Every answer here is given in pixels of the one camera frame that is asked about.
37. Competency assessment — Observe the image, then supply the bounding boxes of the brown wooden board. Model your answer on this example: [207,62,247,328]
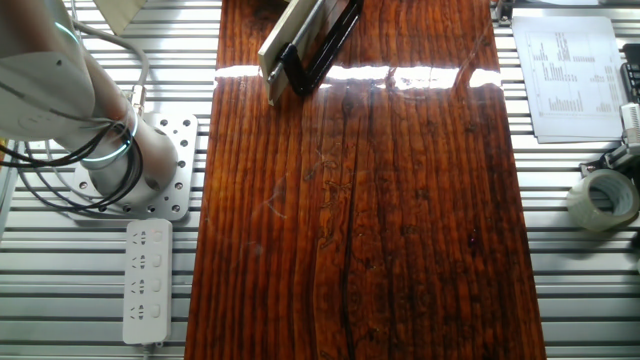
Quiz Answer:
[183,0,547,360]

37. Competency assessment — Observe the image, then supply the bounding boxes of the black screw clamp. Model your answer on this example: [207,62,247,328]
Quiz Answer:
[267,0,365,99]

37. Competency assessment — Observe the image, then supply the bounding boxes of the white power strip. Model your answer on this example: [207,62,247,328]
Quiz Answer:
[122,218,174,347]

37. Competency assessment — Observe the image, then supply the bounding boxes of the dark metal clamp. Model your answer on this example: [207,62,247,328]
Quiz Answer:
[492,0,516,27]

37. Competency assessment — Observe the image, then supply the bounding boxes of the clear tape roll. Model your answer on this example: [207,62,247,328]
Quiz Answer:
[566,168,640,233]

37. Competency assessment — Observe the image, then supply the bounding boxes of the printed paper sheets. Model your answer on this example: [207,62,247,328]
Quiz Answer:
[510,14,629,145]

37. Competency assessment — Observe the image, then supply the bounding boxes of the black keyboard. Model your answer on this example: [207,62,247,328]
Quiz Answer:
[619,43,640,104]

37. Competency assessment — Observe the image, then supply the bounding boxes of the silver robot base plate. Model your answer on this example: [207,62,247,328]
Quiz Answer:
[67,112,200,222]

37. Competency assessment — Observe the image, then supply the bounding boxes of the cream wooden frame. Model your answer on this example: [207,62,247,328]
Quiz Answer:
[92,0,331,107]

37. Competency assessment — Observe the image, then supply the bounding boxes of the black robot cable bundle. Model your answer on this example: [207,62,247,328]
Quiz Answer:
[0,119,145,215]

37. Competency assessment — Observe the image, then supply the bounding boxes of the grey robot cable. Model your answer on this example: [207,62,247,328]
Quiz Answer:
[69,19,151,119]

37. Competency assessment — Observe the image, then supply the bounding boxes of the small grey metal bracket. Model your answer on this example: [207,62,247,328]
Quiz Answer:
[579,143,640,179]

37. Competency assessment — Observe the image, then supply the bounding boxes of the silver ribbed camera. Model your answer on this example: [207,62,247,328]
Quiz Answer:
[619,102,640,147]

